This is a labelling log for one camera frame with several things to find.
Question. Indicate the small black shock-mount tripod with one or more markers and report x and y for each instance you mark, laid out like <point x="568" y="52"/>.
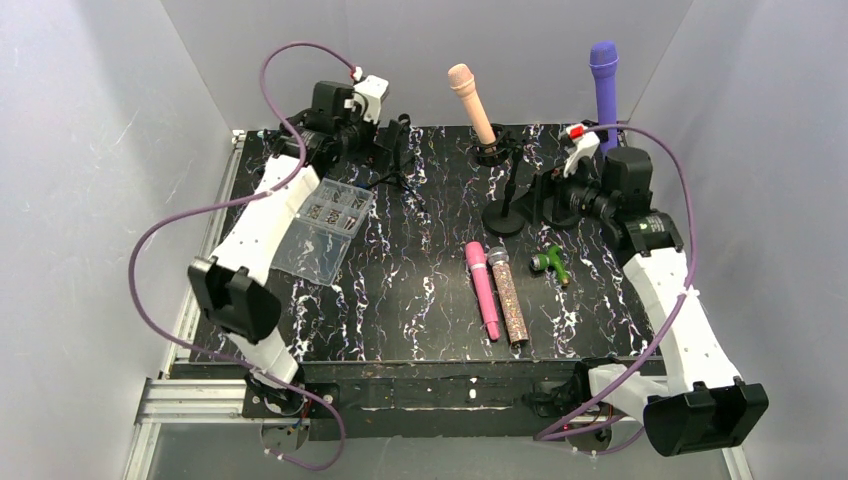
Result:
<point x="283" y="142"/>

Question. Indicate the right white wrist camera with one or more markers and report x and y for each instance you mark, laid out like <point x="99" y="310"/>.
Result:
<point x="580" y="140"/>

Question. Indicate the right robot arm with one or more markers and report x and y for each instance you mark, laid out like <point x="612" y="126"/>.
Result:
<point x="704" y="403"/>

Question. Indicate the black round-base shock-mount stand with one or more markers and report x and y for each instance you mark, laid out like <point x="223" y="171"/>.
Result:
<point x="498" y="217"/>

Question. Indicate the black round-base clip stand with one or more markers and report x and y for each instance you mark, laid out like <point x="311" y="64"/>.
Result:
<point x="562" y="212"/>

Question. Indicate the clear plastic screw box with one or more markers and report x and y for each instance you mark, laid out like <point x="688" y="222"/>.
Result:
<point x="319" y="236"/>

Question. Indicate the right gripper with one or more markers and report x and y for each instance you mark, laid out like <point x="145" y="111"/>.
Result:
<point x="553" y="195"/>

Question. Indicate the tall black tripod stand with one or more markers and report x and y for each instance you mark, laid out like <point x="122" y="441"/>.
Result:
<point x="387" y="158"/>

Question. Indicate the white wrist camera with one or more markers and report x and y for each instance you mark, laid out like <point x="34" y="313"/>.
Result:
<point x="580" y="140"/>
<point x="369" y="91"/>

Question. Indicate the purple microphone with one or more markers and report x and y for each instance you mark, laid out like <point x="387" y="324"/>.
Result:
<point x="603" y="64"/>

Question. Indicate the rhinestone glitter microphone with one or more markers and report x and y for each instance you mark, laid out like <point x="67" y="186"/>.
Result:
<point x="498" y="260"/>

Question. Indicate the aluminium frame rail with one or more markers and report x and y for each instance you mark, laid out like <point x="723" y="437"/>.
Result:
<point x="404" y="294"/>

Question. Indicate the green plastic tool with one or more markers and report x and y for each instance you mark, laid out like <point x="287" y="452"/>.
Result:
<point x="551" y="259"/>

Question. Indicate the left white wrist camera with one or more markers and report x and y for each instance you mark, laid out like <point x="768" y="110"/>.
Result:
<point x="369" y="91"/>

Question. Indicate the pink microphone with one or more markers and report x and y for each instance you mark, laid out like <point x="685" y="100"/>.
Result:
<point x="477" y="265"/>

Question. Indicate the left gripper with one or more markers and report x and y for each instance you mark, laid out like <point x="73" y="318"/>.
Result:
<point x="385" y="134"/>

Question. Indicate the peach microphone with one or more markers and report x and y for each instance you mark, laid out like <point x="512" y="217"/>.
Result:
<point x="462" y="83"/>

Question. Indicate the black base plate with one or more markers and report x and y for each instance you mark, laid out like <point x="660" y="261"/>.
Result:
<point x="495" y="398"/>

